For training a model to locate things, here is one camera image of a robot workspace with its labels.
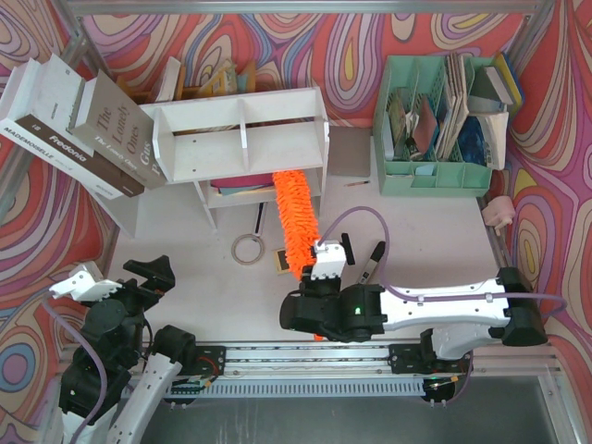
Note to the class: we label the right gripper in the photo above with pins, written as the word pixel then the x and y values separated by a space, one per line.
pixel 322 285

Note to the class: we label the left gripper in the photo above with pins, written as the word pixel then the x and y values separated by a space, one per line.
pixel 134 291

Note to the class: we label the masking tape roll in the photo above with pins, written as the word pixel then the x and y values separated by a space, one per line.
pixel 247 249

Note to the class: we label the orange microfiber duster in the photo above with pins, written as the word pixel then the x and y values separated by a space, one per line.
pixel 297 217

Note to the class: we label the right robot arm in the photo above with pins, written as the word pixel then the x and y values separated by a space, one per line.
pixel 456 319

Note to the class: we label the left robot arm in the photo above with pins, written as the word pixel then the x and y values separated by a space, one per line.
pixel 113 385

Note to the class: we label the white small bookshelf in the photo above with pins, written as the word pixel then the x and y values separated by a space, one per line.
pixel 242 135

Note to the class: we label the black binder clip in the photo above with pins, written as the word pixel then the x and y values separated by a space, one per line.
pixel 347 247

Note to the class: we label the blue beige calculator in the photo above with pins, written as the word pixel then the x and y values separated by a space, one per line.
pixel 280 260

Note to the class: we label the stack of coloured paper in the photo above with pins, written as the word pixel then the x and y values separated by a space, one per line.
pixel 229 186

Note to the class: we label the small pencil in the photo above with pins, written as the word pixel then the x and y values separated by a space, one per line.
pixel 357 183

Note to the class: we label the grey Lonely Ones book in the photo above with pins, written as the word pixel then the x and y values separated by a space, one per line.
pixel 115 127

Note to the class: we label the pink pig figurine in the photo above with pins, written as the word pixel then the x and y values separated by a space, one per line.
pixel 499 213

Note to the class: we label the mint green desk organizer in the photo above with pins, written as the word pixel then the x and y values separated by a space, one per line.
pixel 452 178

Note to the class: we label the brown white Fredonia book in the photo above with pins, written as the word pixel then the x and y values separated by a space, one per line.
pixel 38 107

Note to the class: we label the books in green organizer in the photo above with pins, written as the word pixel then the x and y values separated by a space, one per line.
pixel 433 105

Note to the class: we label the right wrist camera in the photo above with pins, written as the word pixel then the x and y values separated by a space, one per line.
pixel 330 259

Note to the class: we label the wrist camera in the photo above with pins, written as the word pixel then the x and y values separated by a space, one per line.
pixel 330 259
pixel 85 283

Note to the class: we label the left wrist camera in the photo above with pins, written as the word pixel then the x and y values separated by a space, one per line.
pixel 85 283

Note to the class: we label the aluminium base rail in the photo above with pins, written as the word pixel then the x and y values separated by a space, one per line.
pixel 294 359

